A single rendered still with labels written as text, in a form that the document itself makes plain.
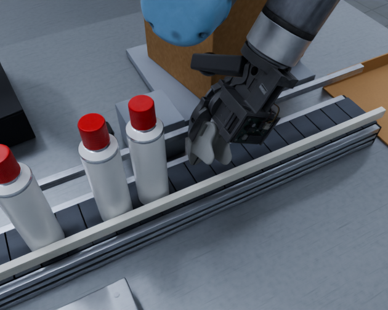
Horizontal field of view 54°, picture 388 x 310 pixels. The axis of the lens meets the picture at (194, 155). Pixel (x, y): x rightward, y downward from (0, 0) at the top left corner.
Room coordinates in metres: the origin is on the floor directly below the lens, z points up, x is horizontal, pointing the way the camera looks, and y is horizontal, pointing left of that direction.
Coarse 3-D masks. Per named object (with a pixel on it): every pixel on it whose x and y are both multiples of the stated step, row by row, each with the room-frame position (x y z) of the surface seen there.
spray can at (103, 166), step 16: (80, 128) 0.31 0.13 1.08; (96, 128) 0.31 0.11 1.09; (80, 144) 0.33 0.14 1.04; (96, 144) 0.31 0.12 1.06; (112, 144) 0.32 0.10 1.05; (96, 160) 0.30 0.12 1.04; (112, 160) 0.31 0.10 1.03; (96, 176) 0.30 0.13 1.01; (112, 176) 0.30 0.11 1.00; (96, 192) 0.30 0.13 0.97; (112, 192) 0.30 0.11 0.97; (128, 192) 0.32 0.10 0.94; (112, 208) 0.30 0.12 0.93; (128, 208) 0.31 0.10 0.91
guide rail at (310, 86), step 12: (336, 72) 0.58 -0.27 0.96; (348, 72) 0.58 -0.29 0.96; (360, 72) 0.60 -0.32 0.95; (312, 84) 0.55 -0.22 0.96; (324, 84) 0.56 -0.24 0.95; (288, 96) 0.52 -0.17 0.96; (180, 132) 0.42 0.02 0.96; (72, 168) 0.35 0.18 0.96; (48, 180) 0.33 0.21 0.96; (60, 180) 0.33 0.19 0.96
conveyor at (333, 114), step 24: (312, 120) 0.54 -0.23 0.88; (336, 120) 0.54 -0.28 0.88; (240, 144) 0.47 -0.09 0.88; (264, 144) 0.48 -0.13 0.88; (288, 144) 0.47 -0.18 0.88; (168, 168) 0.42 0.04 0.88; (192, 168) 0.42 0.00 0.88; (216, 168) 0.42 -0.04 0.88; (264, 168) 0.42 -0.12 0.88; (216, 192) 0.37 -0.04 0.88; (72, 216) 0.32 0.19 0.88; (96, 216) 0.32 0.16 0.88; (0, 240) 0.28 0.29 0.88; (96, 240) 0.28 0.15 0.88; (0, 264) 0.24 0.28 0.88; (48, 264) 0.24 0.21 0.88
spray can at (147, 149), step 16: (144, 96) 0.37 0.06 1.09; (144, 112) 0.34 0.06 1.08; (128, 128) 0.35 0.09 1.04; (144, 128) 0.34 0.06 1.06; (160, 128) 0.35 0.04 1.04; (128, 144) 0.35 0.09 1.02; (144, 144) 0.33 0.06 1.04; (160, 144) 0.34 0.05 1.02; (144, 160) 0.33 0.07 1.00; (160, 160) 0.34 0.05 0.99; (144, 176) 0.33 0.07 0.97; (160, 176) 0.34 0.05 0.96; (144, 192) 0.33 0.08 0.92; (160, 192) 0.34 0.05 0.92
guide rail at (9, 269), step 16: (368, 112) 0.52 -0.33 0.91; (384, 112) 0.53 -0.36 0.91; (336, 128) 0.48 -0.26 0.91; (352, 128) 0.49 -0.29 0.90; (304, 144) 0.44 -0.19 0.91; (256, 160) 0.41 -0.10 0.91; (272, 160) 0.41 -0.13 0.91; (224, 176) 0.37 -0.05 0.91; (240, 176) 0.38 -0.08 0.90; (176, 192) 0.34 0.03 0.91; (192, 192) 0.34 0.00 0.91; (144, 208) 0.31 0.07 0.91; (160, 208) 0.32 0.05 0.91; (112, 224) 0.28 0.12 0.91; (128, 224) 0.29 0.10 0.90; (64, 240) 0.26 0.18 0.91; (80, 240) 0.26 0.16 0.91; (32, 256) 0.23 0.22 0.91; (48, 256) 0.24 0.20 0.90; (0, 272) 0.21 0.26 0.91; (16, 272) 0.22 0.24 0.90
